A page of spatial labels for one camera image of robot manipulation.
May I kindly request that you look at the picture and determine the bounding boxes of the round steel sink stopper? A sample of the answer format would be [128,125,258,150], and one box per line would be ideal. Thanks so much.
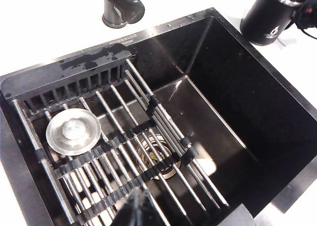
[46,109,102,156]

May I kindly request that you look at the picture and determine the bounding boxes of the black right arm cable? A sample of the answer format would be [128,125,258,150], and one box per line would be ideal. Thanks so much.
[300,25,317,41]

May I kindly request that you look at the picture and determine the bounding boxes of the black mug with white logo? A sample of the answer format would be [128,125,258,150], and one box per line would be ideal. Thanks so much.
[239,0,311,47]

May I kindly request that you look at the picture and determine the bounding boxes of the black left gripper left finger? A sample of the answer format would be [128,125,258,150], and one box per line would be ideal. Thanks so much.
[115,187,140,226]

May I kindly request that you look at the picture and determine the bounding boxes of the black sink basin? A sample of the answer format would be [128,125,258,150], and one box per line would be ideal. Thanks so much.
[0,7,317,226]

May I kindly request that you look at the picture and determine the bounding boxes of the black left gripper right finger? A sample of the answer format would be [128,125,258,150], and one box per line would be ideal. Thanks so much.
[136,188,162,226]

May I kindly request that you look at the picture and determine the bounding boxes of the black sink drying rack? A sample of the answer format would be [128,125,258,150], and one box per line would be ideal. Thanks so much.
[0,45,230,226]

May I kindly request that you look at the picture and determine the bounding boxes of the steel sink drain strainer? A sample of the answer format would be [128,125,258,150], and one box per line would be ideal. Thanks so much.
[135,135,182,180]

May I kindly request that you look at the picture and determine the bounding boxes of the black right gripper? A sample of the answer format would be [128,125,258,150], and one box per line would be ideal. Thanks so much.
[292,0,317,30]

